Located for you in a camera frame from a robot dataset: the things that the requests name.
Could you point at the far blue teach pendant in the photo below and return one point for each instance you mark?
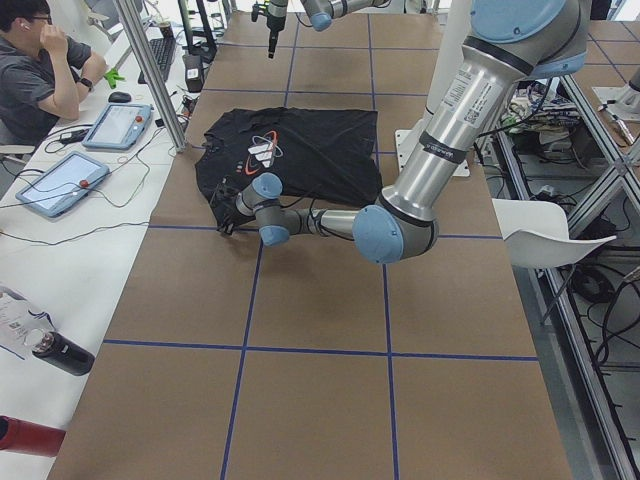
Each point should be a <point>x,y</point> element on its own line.
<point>119,127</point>

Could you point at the black keyboard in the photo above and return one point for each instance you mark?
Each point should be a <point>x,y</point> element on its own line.
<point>163,50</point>

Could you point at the white plastic chair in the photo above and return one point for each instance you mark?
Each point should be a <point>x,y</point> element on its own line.
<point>536,234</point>

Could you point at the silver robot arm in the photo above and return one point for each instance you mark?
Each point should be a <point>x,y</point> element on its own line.
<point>507,42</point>
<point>320,13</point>

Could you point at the aluminium frame post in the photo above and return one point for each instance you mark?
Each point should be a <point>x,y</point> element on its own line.
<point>130,19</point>

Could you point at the green plastic toy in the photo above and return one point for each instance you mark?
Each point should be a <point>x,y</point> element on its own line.
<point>113,77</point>

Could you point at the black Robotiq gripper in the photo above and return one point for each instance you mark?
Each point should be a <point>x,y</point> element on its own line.
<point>272,25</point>

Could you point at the black computer mouse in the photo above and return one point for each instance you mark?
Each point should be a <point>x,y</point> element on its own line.
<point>119,97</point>

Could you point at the red cylinder bottle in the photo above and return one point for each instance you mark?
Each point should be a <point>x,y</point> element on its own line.
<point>24,437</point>

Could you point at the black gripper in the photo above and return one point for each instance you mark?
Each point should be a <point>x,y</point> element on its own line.
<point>228,210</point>

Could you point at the near blue teach pendant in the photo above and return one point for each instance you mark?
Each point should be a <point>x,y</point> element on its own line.
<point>63,185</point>

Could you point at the black water bottle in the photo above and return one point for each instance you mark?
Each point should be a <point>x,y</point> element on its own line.
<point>57,350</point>

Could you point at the blue teach pendant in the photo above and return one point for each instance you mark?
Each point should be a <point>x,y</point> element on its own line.
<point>63,185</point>
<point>119,127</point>

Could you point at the seated person in grey shirt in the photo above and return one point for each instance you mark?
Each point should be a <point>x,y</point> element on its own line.
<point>45,74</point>

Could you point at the black box with label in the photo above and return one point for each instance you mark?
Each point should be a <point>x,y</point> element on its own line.
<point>194,73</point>

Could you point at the black graphic t-shirt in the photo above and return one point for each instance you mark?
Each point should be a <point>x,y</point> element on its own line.
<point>324,153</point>

